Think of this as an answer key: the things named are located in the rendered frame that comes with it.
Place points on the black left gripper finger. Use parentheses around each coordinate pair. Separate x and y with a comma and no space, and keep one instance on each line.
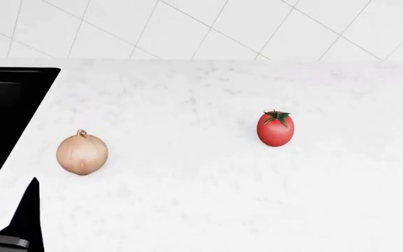
(28,210)

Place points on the yellow onion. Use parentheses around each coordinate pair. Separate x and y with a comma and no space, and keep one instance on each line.
(82,153)

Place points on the red tomato with green stem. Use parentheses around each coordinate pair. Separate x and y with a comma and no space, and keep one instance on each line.
(275,130)

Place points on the black sink basin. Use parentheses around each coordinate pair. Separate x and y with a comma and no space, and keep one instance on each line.
(5,118)

